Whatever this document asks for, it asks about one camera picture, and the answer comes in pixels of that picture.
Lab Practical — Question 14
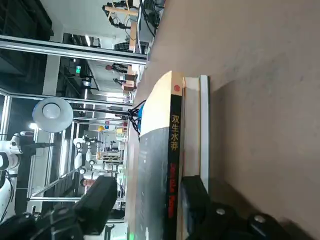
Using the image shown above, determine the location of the black lamp power cord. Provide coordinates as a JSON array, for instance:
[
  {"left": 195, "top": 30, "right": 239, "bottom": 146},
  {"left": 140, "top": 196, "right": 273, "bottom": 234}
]
[{"left": 126, "top": 99, "right": 148, "bottom": 142}]

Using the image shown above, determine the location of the black and cream book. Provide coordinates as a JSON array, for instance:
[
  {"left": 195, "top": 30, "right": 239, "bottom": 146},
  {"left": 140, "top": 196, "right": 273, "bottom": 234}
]
[{"left": 124, "top": 70, "right": 186, "bottom": 240}]

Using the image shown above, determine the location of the white paperback book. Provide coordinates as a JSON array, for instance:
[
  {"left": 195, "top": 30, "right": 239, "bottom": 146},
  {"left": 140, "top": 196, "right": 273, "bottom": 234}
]
[{"left": 181, "top": 74, "right": 211, "bottom": 193}]

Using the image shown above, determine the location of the white humanoid robot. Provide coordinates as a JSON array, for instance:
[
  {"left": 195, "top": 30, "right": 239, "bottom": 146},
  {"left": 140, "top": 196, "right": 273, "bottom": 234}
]
[
  {"left": 0, "top": 131, "right": 55, "bottom": 226},
  {"left": 73, "top": 134, "right": 101, "bottom": 176}
]

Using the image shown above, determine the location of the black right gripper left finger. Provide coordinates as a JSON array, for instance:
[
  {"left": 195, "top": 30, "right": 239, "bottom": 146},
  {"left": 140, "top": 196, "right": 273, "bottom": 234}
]
[{"left": 0, "top": 174, "right": 119, "bottom": 240}]

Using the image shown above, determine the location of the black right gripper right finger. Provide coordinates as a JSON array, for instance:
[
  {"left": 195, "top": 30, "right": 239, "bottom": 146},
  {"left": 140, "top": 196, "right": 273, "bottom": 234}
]
[{"left": 181, "top": 175, "right": 292, "bottom": 240}]

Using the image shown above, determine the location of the aluminium profile post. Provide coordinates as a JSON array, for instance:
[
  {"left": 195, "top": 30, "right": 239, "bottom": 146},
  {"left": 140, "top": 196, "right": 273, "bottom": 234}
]
[{"left": 0, "top": 34, "right": 148, "bottom": 67}]

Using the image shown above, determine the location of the blue desk lamp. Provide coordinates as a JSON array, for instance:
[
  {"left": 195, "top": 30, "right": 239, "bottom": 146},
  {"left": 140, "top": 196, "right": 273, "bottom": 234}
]
[{"left": 33, "top": 96, "right": 147, "bottom": 135}]

